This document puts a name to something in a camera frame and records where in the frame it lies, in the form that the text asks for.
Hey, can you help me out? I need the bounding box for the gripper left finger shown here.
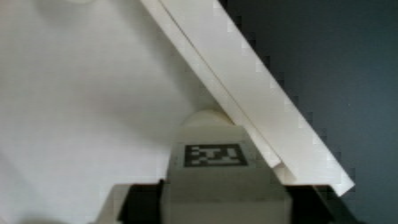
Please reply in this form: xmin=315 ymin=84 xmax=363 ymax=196
xmin=89 ymin=181 xmax=164 ymax=224

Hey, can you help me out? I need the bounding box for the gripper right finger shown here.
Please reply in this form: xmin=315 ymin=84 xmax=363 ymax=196
xmin=286 ymin=185 xmax=363 ymax=224

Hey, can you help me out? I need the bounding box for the white leg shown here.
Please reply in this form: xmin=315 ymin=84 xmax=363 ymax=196
xmin=160 ymin=110 xmax=292 ymax=224

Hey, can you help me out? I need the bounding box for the white square tabletop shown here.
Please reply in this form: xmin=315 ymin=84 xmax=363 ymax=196
xmin=0 ymin=0 xmax=217 ymax=224

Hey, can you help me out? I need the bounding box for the white right obstacle rail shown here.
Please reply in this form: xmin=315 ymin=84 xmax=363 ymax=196
xmin=141 ymin=0 xmax=354 ymax=194

